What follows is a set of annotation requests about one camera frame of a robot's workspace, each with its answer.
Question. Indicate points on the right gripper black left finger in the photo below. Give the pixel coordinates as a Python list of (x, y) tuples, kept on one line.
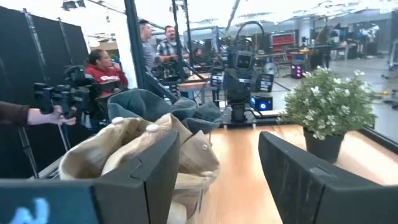
[(133, 199)]

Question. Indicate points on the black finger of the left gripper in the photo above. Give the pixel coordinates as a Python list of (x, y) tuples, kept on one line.
[(217, 77), (265, 83)]

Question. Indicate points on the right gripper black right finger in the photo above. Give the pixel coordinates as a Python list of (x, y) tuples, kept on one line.
[(298, 199)]

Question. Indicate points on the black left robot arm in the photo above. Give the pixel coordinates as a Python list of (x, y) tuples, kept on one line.
[(238, 112)]

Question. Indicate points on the round grey fan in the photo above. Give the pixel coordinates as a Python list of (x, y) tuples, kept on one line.
[(270, 69)]

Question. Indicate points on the black computer tower lit fans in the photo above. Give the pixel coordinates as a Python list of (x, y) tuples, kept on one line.
[(261, 104), (297, 70)]

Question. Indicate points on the person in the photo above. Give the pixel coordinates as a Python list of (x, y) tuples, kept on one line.
[(198, 54), (169, 46), (18, 113), (102, 73), (149, 53)]

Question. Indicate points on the red display board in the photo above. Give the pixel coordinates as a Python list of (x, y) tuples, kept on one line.
[(283, 39)]

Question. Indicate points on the artificial potted plant white flowers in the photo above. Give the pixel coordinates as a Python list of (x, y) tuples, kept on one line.
[(326, 102)]

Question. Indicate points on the black tripod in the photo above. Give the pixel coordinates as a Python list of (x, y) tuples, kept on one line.
[(28, 152)]

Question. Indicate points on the black partition panel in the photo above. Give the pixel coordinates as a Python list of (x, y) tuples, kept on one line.
[(18, 62)]

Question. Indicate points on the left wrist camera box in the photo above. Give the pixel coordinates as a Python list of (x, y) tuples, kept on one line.
[(244, 60)]

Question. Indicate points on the black frame post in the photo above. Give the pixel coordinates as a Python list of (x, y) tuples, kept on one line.
[(135, 46)]

